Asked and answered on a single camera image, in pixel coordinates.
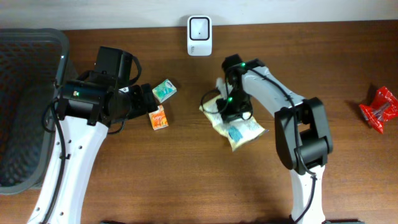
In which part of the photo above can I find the teal tissue pack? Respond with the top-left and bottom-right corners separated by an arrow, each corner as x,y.
152,79 -> 177,103

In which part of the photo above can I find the red snack bag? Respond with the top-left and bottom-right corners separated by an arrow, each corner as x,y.
359,86 -> 397,134

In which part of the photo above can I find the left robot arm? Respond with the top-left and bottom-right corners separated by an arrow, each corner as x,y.
29,80 -> 157,223

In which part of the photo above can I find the orange tissue pack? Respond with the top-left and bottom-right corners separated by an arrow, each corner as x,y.
149,105 -> 169,131

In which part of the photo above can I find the yellow wet wipes bag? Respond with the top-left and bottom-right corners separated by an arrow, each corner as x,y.
199,95 -> 269,151

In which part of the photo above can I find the white barcode scanner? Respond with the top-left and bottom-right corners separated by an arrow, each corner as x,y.
187,16 -> 213,57

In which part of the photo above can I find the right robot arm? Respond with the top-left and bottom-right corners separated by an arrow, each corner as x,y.
216,54 -> 333,223

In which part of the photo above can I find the grey plastic basket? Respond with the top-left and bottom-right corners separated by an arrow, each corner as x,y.
1,29 -> 77,195

